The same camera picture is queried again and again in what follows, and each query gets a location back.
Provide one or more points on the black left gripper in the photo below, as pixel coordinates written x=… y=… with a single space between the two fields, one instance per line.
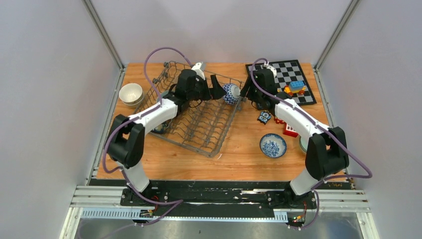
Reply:
x=216 y=92

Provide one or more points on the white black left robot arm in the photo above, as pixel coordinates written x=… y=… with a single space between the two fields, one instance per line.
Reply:
x=125 y=143

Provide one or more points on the grey wire dish rack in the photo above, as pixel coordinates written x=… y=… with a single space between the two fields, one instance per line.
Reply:
x=202 y=128

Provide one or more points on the toy brick car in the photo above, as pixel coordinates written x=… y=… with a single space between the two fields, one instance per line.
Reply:
x=294 y=87

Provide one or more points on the blue white zigzag bowl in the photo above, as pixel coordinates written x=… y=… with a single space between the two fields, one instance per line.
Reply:
x=232 y=95

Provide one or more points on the black blue owl block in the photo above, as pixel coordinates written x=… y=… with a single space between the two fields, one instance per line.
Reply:
x=264 y=117

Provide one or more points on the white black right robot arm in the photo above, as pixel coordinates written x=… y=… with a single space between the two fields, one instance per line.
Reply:
x=326 y=146

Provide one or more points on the red owl toy block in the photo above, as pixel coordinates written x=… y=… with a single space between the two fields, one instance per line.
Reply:
x=278 y=121

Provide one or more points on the white bowl blue roses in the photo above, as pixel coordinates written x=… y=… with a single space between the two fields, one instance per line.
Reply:
x=273 y=145

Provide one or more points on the dark blue floral bowl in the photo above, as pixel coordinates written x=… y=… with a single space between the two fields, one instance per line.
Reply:
x=160 y=129

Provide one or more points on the teal bowl with orange flower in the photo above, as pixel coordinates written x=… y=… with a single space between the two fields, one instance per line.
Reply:
x=167 y=95

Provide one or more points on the beige bowl with flower sprig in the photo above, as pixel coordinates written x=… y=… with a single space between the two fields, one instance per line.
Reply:
x=130 y=92

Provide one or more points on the red toy house block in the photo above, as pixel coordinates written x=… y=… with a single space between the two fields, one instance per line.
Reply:
x=289 y=131

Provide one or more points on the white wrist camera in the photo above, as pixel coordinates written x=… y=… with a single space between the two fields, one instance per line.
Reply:
x=199 y=69
x=266 y=65

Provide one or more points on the mint green leaf bowl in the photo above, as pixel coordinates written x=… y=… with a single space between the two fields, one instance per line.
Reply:
x=303 y=142

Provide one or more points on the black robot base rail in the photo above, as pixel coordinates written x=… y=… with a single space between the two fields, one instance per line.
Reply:
x=224 y=199

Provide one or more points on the black white chessboard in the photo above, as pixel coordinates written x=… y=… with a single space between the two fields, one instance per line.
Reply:
x=288 y=71

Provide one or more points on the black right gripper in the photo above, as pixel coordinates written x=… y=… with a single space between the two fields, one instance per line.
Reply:
x=244 y=91

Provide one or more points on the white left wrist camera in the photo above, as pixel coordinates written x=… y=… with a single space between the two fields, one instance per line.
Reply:
x=199 y=69

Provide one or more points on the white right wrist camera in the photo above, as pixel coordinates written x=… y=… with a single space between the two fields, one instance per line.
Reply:
x=266 y=65

